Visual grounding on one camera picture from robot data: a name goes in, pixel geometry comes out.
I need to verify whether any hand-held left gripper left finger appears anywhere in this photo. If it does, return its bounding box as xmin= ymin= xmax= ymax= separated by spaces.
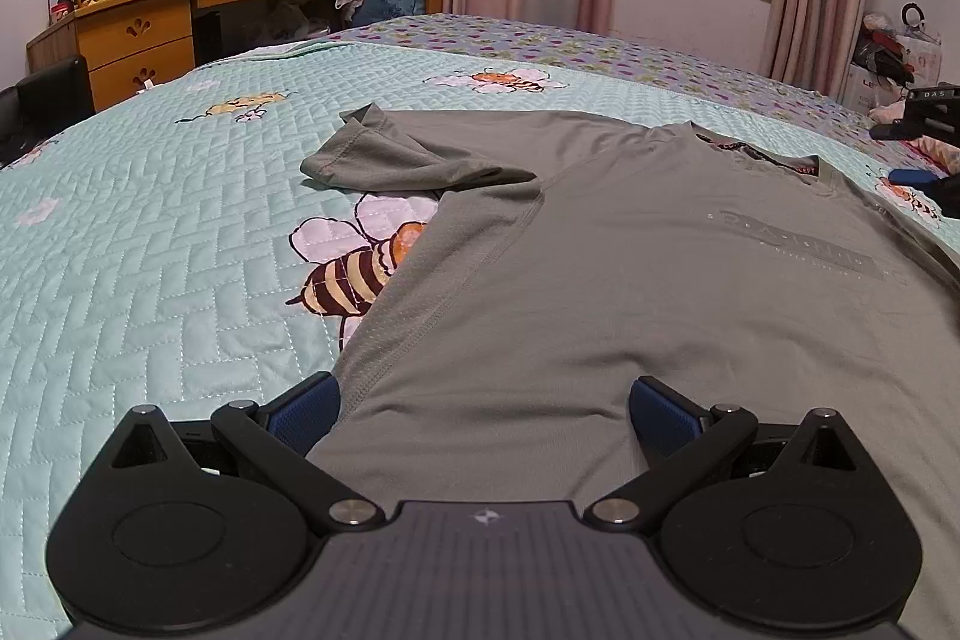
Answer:
xmin=105 ymin=372 xmax=387 ymax=532

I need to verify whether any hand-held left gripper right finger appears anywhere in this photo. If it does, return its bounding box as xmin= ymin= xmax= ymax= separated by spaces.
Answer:
xmin=585 ymin=374 xmax=860 ymax=532

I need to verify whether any grey t-shirt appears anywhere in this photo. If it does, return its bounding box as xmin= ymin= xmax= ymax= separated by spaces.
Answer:
xmin=300 ymin=104 xmax=960 ymax=640

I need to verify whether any pink floral duvet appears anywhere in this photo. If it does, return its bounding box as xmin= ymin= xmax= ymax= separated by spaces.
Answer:
xmin=870 ymin=100 xmax=960 ymax=176

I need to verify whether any white plastic bag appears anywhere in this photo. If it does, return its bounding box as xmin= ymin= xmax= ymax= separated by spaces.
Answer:
xmin=844 ymin=2 xmax=944 ymax=112

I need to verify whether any bee-print quilted bedspread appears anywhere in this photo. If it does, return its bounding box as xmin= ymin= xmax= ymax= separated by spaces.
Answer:
xmin=0 ymin=10 xmax=960 ymax=640

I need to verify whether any wooden desk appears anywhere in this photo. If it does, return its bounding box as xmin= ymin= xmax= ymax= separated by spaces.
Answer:
xmin=26 ymin=0 xmax=428 ymax=112

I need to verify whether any black chair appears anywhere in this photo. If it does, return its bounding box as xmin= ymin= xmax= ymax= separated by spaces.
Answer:
xmin=0 ymin=53 xmax=97 ymax=169

